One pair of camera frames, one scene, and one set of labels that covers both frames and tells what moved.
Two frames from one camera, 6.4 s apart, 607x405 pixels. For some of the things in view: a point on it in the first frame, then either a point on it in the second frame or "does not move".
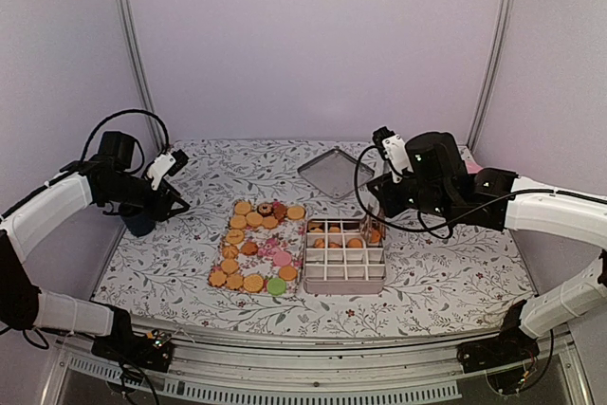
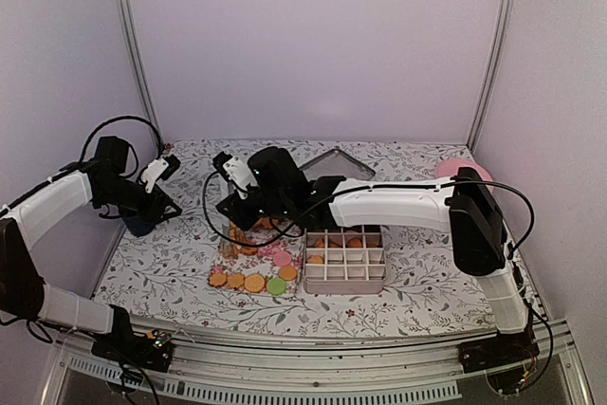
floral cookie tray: x=262 y=249 does not move
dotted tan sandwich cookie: x=252 y=283 does not move
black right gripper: x=390 y=204 to x=235 y=213
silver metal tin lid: x=335 y=174 does not move
